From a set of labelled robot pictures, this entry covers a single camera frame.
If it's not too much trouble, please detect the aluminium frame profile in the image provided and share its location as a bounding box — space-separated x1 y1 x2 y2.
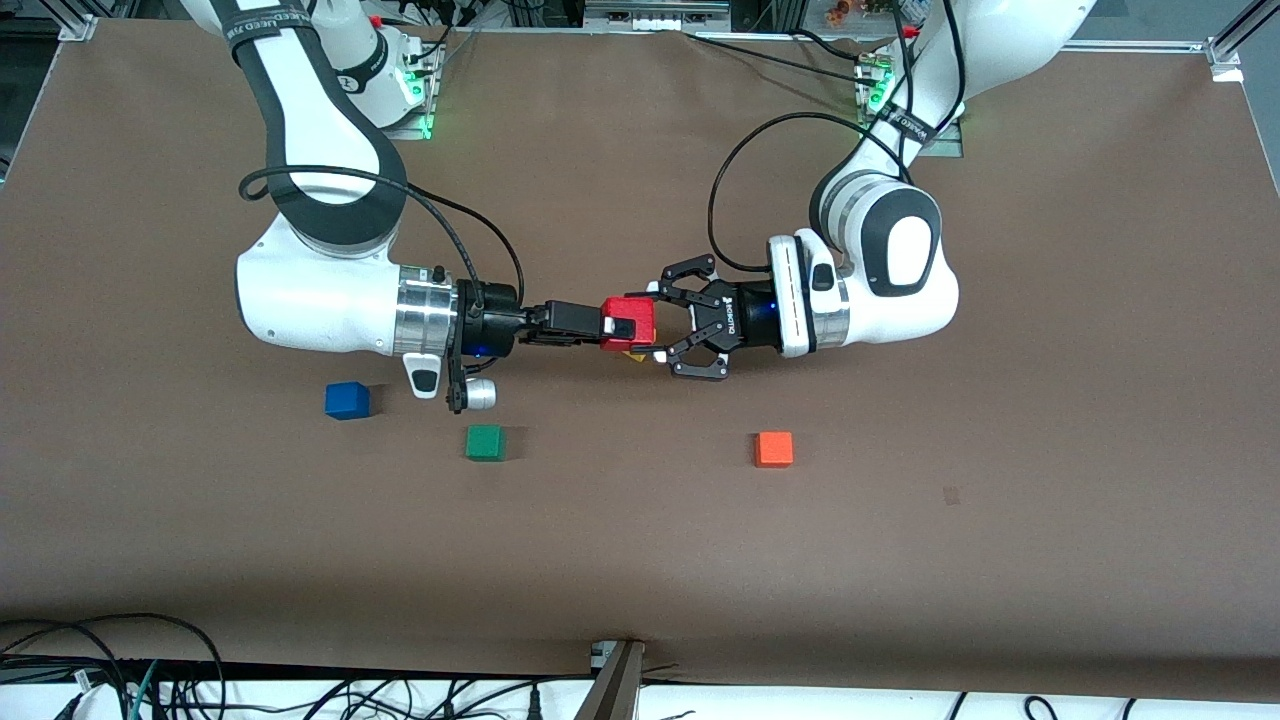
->
1205 0 1280 83
58 0 121 41

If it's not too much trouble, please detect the brown paper table cover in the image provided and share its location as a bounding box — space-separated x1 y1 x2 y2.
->
0 18 1280 701

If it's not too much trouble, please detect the black looped cable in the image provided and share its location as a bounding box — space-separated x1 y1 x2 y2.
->
0 613 226 720

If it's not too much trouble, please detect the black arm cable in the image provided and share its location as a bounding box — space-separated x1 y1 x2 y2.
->
238 168 526 306
708 0 966 276

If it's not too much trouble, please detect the black cable across table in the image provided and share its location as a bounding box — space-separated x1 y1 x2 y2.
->
683 30 881 89

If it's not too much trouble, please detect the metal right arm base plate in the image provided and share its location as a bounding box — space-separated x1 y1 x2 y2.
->
385 40 443 141

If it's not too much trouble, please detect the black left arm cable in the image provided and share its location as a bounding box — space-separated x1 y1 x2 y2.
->
708 0 966 276

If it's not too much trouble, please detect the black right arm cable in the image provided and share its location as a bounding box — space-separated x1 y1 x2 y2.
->
238 168 526 306

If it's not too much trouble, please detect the aluminium camera mount post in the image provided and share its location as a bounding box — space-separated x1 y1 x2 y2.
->
575 640 646 720

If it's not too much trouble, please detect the teal cable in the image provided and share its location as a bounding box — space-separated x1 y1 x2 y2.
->
125 660 161 720

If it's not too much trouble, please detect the blue wooden cube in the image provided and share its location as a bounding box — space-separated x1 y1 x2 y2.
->
324 381 371 421

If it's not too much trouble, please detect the grey network switch box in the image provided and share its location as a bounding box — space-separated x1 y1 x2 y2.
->
585 0 731 33

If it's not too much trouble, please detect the red wooden cube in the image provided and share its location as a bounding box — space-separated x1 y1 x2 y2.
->
598 296 657 354

